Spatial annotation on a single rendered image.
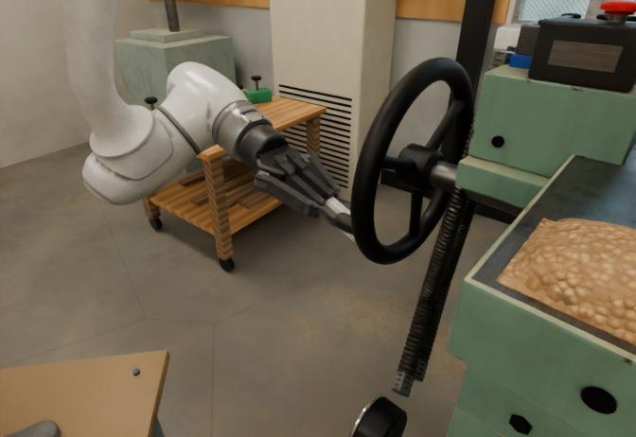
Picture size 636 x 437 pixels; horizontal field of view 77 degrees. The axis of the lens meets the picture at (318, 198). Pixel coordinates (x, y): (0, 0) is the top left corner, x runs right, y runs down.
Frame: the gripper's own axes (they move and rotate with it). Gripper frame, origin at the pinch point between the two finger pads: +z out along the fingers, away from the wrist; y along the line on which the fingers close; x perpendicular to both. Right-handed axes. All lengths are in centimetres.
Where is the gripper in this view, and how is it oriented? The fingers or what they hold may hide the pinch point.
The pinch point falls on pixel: (344, 219)
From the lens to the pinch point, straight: 58.4
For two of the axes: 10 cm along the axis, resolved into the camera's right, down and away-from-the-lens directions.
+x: -2.6, 7.0, 6.7
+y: 6.7, -3.7, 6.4
